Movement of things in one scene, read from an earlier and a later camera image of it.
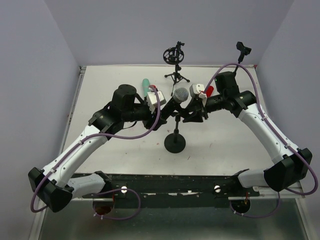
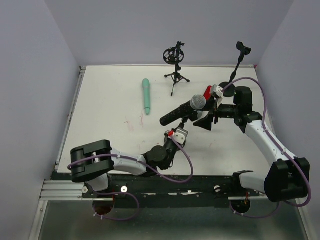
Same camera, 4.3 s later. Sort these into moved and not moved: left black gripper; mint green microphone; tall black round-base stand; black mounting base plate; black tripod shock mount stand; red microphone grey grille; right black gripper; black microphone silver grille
Moved: left black gripper; black microphone silver grille; right black gripper
Not moved: mint green microphone; tall black round-base stand; black mounting base plate; black tripod shock mount stand; red microphone grey grille
